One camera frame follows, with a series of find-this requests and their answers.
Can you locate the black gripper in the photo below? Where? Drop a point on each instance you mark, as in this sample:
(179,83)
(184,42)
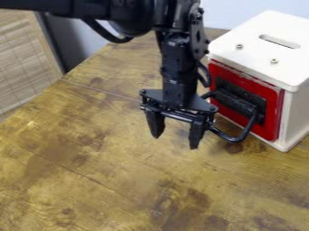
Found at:
(176,100)

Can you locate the black metal drawer handle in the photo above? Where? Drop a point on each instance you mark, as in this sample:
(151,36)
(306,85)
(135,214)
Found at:
(239,105)

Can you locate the red drawer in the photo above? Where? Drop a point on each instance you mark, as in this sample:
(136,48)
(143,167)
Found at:
(263,89)

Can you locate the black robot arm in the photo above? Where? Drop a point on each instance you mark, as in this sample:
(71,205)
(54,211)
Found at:
(175,20)

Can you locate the white wooden box cabinet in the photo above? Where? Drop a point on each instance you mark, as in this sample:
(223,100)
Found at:
(269,48)

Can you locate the wooden slatted panel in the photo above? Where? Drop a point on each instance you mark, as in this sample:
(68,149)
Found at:
(28,66)

